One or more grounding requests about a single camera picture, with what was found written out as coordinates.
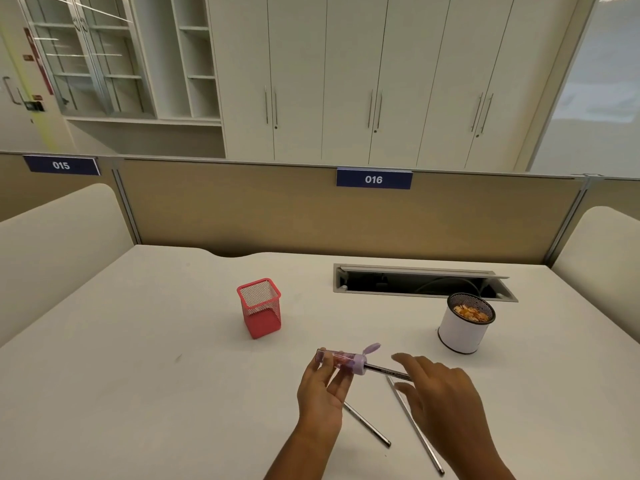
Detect purple bunny pencil sharpener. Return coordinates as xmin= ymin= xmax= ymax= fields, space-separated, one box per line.
xmin=316 ymin=343 xmax=382 ymax=377

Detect red mesh pen holder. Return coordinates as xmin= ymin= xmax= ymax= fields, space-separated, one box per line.
xmin=236 ymin=278 xmax=282 ymax=340

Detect person's left hand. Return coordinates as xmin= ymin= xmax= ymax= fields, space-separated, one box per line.
xmin=297 ymin=348 xmax=353 ymax=438

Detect white round mesh container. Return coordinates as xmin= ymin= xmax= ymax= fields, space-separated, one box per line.
xmin=437 ymin=293 xmax=496 ymax=355

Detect grey desk cable tray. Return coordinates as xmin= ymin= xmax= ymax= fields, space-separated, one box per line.
xmin=333 ymin=263 xmax=519 ymax=303

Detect white open shelf unit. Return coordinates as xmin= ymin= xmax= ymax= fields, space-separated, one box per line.
xmin=129 ymin=0 xmax=224 ymax=126

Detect beige desk partition panel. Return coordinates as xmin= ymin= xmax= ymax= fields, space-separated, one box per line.
xmin=0 ymin=152 xmax=640 ymax=268

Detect dark pencil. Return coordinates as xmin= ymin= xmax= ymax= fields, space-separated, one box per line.
xmin=385 ymin=376 xmax=445 ymax=477
xmin=365 ymin=364 xmax=412 ymax=383
xmin=342 ymin=401 xmax=392 ymax=448

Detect white side divider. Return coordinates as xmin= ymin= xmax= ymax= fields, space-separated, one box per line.
xmin=551 ymin=206 xmax=640 ymax=346
xmin=0 ymin=183 xmax=136 ymax=348

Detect white door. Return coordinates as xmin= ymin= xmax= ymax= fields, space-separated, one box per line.
xmin=0 ymin=25 xmax=71 ymax=153

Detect grey partition post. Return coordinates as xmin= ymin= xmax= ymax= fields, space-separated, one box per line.
xmin=544 ymin=173 xmax=602 ymax=268
xmin=110 ymin=157 xmax=143 ymax=246

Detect person's right forearm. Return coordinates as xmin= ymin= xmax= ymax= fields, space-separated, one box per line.
xmin=449 ymin=445 xmax=517 ymax=480

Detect person's left forearm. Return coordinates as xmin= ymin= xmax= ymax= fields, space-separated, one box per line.
xmin=263 ymin=424 xmax=328 ymax=480

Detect white tall cabinet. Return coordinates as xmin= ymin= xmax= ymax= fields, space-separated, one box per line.
xmin=206 ymin=0 xmax=600 ymax=171

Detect glass door cabinet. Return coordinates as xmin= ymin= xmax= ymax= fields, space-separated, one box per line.
xmin=19 ymin=0 xmax=157 ymax=119

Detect pencil shavings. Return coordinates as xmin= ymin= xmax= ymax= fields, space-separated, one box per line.
xmin=453 ymin=305 xmax=491 ymax=323

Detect blue number sign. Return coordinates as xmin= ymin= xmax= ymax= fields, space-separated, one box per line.
xmin=22 ymin=155 xmax=101 ymax=177
xmin=336 ymin=167 xmax=414 ymax=190

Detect person's right hand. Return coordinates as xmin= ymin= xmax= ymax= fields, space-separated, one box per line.
xmin=390 ymin=353 xmax=501 ymax=463

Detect frosted glass wall panel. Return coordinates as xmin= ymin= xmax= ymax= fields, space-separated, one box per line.
xmin=526 ymin=0 xmax=640 ymax=176

